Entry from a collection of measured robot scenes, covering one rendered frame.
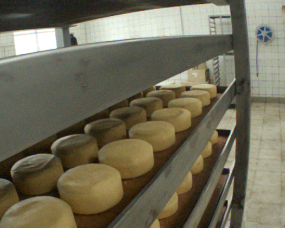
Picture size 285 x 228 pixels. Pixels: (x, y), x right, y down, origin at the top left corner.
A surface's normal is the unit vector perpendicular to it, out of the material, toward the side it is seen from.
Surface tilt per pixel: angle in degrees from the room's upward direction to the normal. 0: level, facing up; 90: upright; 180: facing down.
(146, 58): 90
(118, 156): 0
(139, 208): 90
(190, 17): 90
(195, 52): 90
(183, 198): 0
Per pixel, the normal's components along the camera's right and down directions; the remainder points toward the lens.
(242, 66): -0.45, 0.29
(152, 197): 0.89, 0.04
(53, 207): -0.10, -0.96
